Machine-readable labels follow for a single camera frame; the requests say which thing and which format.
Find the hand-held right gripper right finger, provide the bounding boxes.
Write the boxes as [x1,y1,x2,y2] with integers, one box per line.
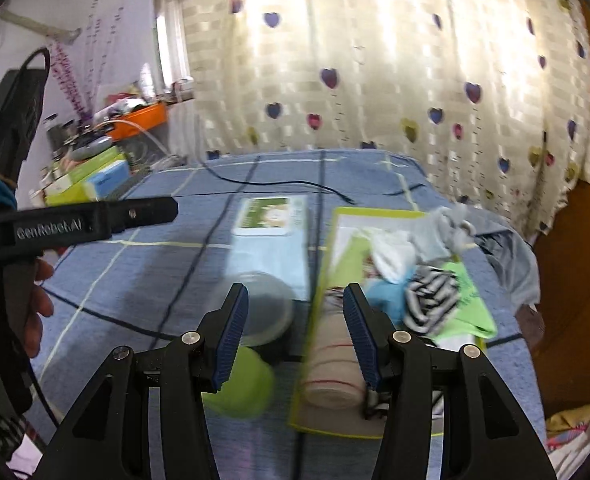
[342,282,558,480]

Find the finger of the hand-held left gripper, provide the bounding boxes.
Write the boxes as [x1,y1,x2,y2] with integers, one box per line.
[110,196,179,235]

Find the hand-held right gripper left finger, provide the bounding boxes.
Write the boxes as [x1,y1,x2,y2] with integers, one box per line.
[35,282,250,480]

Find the beige red-striped sock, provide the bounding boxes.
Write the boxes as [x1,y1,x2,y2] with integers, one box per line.
[300,305,370,411]

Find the blue face mask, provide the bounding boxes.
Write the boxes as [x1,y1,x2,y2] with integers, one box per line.
[365,280,410,326]

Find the black white striped sock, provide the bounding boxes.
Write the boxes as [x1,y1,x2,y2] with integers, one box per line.
[402,265,463,336]

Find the green sock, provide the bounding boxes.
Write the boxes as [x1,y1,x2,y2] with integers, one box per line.
[435,257,498,341]

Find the lime green cardboard box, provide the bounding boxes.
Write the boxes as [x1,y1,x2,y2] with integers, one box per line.
[289,206,498,441]

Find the grey white sock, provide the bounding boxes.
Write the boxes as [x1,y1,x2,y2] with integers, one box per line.
[410,205,476,263]

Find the person's left hand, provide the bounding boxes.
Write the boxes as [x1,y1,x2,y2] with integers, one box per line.
[0,258,56,359]

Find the lime green storage box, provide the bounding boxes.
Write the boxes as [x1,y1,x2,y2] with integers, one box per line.
[45,180,90,206]

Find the clear round plastic container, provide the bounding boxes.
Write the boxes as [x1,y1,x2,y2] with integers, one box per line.
[212,270,296,348]

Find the blue white box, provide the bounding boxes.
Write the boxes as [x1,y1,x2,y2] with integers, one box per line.
[82,160,130,198]

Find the lime green round container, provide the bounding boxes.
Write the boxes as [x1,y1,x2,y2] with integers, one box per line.
[202,346,276,420]

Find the blue plaid bed sheet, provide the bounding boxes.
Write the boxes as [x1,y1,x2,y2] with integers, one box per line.
[25,149,548,480]

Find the green flat box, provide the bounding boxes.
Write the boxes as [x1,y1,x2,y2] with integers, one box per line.
[57,147,126,183]

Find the grey device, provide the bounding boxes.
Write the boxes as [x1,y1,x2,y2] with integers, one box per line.
[70,135,116,158]

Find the light blue wet wipes pack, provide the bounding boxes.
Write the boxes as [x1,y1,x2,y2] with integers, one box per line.
[225,195,310,303]

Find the orange shelf tray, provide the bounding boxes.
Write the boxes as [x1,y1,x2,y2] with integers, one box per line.
[106,102,169,142]

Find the glass jar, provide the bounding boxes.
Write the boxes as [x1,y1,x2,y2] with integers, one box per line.
[45,115,63,153]

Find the purple dried branches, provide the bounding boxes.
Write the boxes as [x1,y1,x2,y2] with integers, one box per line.
[50,0,126,126]

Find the window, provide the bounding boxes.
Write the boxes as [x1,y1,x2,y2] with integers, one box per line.
[152,0,196,103]

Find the grey cloth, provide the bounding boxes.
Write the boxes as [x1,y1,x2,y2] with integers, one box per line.
[475,210,540,306]

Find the brown wooden door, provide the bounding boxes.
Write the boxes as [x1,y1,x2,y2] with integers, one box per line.
[532,0,590,416]

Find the floral printed cloth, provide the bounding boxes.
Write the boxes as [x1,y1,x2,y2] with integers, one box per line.
[545,400,590,480]

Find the heart print curtain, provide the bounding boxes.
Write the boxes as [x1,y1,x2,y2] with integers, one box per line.
[177,0,590,241]

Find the white cable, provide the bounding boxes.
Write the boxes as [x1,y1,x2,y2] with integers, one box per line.
[100,119,186,168]

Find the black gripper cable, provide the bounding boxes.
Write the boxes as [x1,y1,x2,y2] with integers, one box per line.
[25,355,60,428]

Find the white wall pipe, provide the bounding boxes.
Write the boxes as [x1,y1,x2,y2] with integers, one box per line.
[0,10,83,41]

